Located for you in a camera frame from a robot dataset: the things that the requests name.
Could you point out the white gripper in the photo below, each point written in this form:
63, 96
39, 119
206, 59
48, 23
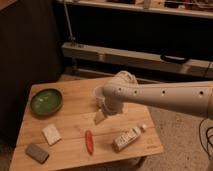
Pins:
110, 107

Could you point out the red pepper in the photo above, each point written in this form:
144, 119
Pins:
89, 142

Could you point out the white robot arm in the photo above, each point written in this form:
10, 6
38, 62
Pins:
195, 98

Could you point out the green ceramic bowl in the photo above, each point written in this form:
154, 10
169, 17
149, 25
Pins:
46, 102

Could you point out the white tube bottle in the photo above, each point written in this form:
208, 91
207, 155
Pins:
128, 137

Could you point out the wooden table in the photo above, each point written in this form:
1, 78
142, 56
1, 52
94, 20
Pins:
72, 121

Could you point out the white sponge block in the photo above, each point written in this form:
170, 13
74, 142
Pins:
51, 134

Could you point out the grey sponge block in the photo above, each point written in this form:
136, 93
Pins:
37, 153

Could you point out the metal pole stand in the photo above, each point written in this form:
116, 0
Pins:
71, 36

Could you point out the long wooden shelf beam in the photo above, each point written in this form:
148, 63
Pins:
183, 66

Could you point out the upper wooden shelf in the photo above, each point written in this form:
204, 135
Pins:
140, 8

